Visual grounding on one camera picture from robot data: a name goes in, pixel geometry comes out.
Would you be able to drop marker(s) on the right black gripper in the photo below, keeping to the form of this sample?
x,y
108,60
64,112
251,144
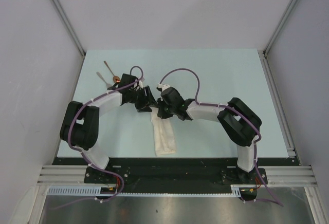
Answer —
x,y
161,113

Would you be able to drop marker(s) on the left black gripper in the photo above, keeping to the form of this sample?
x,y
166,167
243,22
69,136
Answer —
x,y
150,100

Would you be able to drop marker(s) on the white cloth napkin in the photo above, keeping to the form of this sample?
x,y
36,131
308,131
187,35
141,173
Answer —
x,y
164,139

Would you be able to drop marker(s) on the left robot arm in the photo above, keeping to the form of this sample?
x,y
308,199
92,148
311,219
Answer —
x,y
80,127

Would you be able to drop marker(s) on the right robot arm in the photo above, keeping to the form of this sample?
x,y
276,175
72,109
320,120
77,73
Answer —
x,y
239,122

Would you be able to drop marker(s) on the copper spoon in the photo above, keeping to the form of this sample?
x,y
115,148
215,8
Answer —
x,y
116,79

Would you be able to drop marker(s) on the silver fork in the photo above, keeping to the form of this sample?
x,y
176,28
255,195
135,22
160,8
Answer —
x,y
108,85

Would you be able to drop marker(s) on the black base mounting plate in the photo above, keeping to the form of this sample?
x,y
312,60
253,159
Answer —
x,y
172,175

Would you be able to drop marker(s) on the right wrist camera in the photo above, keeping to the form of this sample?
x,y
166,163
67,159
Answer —
x,y
162,87

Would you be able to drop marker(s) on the aluminium cross rail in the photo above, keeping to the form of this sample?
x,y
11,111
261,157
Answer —
x,y
278,176

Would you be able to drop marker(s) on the left aluminium frame post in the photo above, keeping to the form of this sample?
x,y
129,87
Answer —
x,y
68,26

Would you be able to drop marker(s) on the aluminium frame post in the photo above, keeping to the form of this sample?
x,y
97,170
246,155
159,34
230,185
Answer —
x,y
68,26
280,26

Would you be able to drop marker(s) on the right aluminium frame post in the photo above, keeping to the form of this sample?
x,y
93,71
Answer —
x,y
280,26

